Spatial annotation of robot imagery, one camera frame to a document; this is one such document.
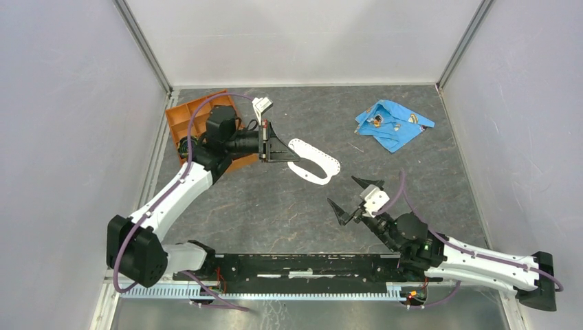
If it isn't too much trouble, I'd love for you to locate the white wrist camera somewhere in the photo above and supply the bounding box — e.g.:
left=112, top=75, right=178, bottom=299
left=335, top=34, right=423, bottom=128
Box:
left=359, top=191, right=390, bottom=209
left=252, top=96, right=273, bottom=124

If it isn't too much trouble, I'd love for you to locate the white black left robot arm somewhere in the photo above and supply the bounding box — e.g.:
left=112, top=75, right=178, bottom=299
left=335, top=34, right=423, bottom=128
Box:
left=106, top=106, right=301, bottom=287

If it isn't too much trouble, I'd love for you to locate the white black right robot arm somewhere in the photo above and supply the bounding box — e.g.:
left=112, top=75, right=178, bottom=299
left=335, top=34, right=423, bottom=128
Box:
left=327, top=177, right=564, bottom=312

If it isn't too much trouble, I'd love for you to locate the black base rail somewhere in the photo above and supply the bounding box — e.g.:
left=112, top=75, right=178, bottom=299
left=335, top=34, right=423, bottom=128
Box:
left=193, top=254, right=426, bottom=294

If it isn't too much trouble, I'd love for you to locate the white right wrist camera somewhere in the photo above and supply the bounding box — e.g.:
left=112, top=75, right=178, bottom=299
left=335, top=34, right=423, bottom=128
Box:
left=359, top=191, right=390, bottom=209

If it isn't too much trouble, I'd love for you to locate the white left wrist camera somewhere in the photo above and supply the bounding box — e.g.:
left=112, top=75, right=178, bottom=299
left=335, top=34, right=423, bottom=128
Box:
left=252, top=96, right=273, bottom=124

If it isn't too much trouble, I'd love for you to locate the metal key holder plate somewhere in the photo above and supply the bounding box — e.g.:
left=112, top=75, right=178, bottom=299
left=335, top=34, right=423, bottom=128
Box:
left=287, top=138, right=341, bottom=186

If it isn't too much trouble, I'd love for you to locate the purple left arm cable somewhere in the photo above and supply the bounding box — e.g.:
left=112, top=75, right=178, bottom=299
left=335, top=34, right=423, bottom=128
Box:
left=112, top=93, right=263, bottom=294

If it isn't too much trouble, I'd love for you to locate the blue patterned cloth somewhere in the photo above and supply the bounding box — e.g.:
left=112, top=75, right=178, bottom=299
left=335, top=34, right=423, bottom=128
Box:
left=354, top=100, right=435, bottom=153

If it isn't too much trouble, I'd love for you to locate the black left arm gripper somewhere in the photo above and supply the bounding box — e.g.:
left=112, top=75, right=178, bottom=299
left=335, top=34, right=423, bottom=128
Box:
left=225, top=120, right=300, bottom=164

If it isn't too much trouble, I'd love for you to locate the silver toothed front rail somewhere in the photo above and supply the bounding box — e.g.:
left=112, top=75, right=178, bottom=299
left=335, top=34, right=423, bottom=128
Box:
left=121, top=283, right=410, bottom=303

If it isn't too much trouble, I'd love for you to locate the black green coiled item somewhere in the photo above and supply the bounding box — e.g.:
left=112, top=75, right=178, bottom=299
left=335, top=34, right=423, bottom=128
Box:
left=177, top=136, right=197, bottom=159

